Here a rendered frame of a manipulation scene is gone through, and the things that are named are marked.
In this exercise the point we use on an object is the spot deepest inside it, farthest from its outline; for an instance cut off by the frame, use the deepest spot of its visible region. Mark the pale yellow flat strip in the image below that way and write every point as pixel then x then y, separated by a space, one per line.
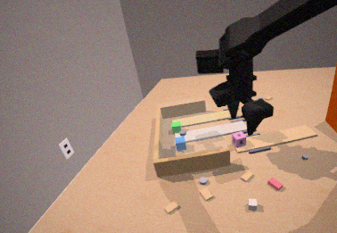
pixel 220 116

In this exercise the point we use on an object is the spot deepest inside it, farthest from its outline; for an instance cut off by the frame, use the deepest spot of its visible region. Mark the small white cube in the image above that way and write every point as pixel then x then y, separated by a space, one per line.
pixel 252 204

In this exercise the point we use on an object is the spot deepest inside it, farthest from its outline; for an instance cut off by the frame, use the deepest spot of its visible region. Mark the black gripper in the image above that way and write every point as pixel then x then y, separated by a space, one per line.
pixel 254 111

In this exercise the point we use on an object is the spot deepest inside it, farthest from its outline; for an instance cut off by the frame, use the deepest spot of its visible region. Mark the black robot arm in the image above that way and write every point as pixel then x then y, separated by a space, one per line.
pixel 244 39

